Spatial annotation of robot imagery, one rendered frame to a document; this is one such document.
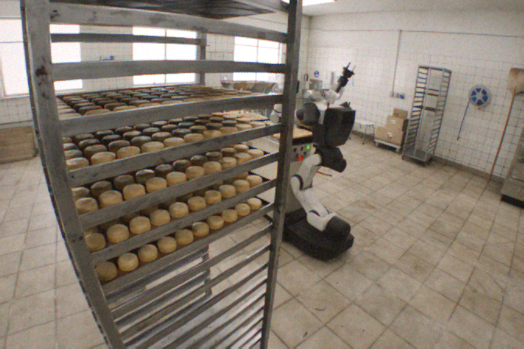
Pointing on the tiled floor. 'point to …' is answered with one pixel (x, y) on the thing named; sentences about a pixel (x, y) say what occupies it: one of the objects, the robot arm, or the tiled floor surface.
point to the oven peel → (515, 84)
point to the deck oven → (515, 177)
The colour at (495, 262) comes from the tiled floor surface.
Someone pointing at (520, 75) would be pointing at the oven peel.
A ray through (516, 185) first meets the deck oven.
